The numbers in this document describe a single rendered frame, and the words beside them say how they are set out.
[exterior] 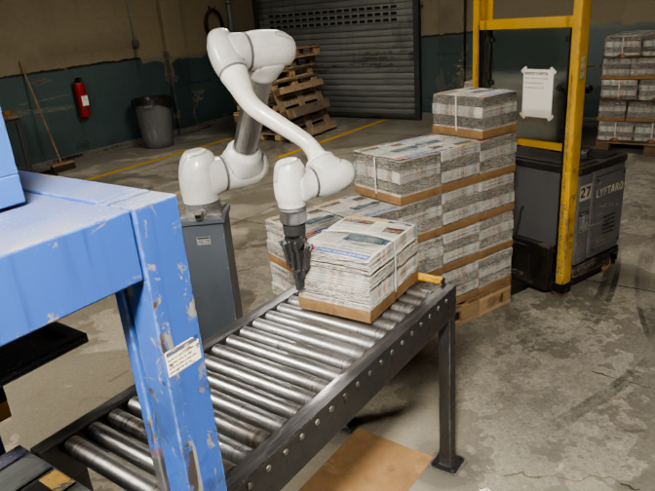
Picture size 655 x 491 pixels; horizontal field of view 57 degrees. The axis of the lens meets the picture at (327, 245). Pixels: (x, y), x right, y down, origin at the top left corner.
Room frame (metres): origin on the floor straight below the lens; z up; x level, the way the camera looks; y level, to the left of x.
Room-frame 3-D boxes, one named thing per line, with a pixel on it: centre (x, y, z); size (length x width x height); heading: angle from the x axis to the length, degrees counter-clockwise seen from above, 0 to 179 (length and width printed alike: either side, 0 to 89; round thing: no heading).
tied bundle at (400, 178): (3.10, -0.39, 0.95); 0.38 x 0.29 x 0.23; 34
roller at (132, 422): (1.25, 0.44, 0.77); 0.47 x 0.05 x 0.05; 53
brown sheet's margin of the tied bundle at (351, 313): (1.88, -0.05, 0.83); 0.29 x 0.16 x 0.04; 56
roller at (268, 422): (1.41, 0.32, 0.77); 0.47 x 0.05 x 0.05; 53
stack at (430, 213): (3.02, -0.28, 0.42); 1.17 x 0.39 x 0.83; 123
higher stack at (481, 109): (3.42, -0.89, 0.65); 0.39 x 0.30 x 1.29; 33
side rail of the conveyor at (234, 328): (1.77, 0.37, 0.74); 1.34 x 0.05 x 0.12; 143
